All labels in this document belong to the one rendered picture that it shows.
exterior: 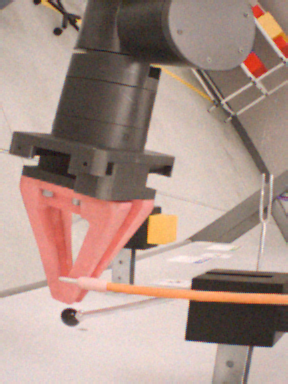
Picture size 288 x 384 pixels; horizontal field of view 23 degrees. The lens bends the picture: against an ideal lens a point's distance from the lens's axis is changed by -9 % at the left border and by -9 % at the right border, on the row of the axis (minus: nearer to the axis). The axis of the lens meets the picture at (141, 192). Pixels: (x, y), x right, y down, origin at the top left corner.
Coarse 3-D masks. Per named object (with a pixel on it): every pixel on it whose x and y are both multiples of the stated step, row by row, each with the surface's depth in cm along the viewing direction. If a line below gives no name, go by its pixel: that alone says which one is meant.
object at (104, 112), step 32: (96, 64) 41; (128, 64) 41; (64, 96) 42; (96, 96) 41; (128, 96) 41; (64, 128) 41; (96, 128) 41; (128, 128) 41; (96, 160) 38; (128, 160) 41; (160, 160) 45
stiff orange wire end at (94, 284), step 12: (84, 288) 29; (96, 288) 29; (108, 288) 29; (120, 288) 28; (132, 288) 28; (144, 288) 28; (156, 288) 28; (168, 288) 28; (204, 300) 28; (216, 300) 27; (228, 300) 27; (240, 300) 27; (252, 300) 27; (264, 300) 27; (276, 300) 27
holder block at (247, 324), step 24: (192, 288) 40; (216, 288) 39; (240, 288) 39; (264, 288) 38; (192, 312) 40; (216, 312) 39; (240, 312) 39; (264, 312) 38; (192, 336) 40; (216, 336) 39; (240, 336) 39; (264, 336) 38
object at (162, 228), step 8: (152, 216) 78; (160, 216) 78; (168, 216) 78; (176, 216) 80; (152, 224) 78; (160, 224) 77; (168, 224) 78; (176, 224) 80; (152, 232) 78; (160, 232) 77; (168, 232) 78; (176, 232) 81; (152, 240) 78; (160, 240) 77; (168, 240) 78
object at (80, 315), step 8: (128, 304) 43; (136, 304) 43; (144, 304) 43; (152, 304) 43; (80, 312) 44; (88, 312) 44; (96, 312) 44; (104, 312) 44; (112, 312) 44; (120, 312) 44; (80, 320) 45
